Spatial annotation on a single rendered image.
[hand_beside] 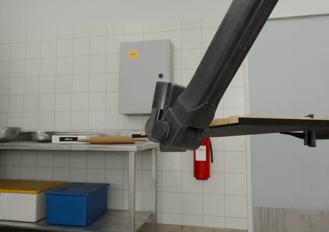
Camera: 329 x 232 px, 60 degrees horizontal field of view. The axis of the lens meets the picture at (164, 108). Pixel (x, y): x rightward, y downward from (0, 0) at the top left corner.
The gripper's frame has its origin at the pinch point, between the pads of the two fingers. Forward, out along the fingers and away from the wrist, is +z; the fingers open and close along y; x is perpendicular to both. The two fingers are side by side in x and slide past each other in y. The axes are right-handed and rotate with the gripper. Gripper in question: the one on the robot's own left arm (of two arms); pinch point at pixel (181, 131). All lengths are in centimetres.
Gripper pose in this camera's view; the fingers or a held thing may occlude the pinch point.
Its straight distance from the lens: 77.0
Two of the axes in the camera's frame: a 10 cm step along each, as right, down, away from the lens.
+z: 3.2, 1.0, 9.4
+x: 9.5, -0.5, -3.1
